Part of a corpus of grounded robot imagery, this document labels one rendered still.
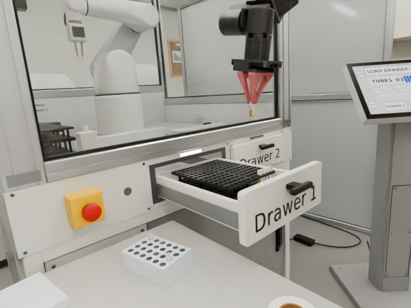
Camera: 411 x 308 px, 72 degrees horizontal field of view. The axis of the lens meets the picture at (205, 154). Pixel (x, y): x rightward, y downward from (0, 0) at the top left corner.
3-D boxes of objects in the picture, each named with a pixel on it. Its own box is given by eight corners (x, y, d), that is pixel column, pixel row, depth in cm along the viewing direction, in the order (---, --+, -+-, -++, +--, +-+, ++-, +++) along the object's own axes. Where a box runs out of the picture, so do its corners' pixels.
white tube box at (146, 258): (192, 264, 59) (191, 248, 58) (164, 288, 52) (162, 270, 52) (152, 248, 66) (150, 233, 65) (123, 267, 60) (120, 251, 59)
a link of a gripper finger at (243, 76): (257, 107, 62) (262, 63, 59) (233, 102, 67) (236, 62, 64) (274, 105, 67) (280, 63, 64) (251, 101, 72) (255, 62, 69)
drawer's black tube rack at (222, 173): (275, 193, 75) (274, 170, 73) (229, 215, 64) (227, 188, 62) (218, 178, 91) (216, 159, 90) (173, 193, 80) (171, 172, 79)
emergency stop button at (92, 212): (104, 219, 62) (101, 201, 61) (85, 225, 59) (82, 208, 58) (98, 215, 64) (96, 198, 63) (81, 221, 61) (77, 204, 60)
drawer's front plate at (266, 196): (320, 202, 72) (322, 161, 69) (246, 248, 53) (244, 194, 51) (314, 200, 73) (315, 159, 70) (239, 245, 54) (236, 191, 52)
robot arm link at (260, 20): (266, 0, 57) (280, 5, 61) (238, 3, 61) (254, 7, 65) (262, 37, 59) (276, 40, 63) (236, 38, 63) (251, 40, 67)
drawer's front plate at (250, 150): (283, 160, 115) (283, 134, 113) (235, 177, 97) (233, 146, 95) (279, 159, 117) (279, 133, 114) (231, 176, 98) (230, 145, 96)
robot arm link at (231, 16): (279, -30, 59) (290, 5, 65) (235, -22, 66) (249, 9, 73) (253, 12, 56) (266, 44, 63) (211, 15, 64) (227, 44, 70)
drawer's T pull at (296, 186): (313, 186, 60) (313, 180, 60) (294, 197, 56) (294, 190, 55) (298, 183, 63) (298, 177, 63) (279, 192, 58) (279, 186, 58)
